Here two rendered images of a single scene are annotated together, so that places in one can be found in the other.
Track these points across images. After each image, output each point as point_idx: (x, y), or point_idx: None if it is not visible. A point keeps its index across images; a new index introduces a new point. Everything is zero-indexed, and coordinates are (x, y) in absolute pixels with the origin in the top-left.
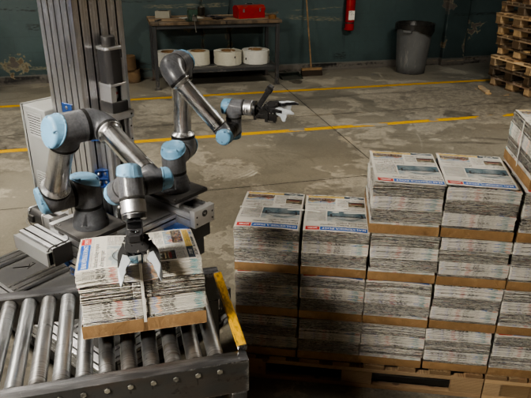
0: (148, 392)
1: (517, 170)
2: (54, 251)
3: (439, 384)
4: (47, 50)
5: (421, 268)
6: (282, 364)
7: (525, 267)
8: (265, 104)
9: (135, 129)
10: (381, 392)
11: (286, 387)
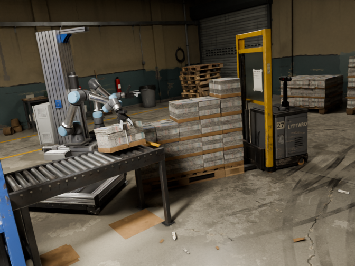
0: (137, 161)
1: (215, 95)
2: (66, 153)
3: (211, 176)
4: (47, 81)
5: (196, 132)
6: (155, 188)
7: (226, 124)
8: (129, 92)
9: (35, 145)
10: (193, 184)
11: (160, 192)
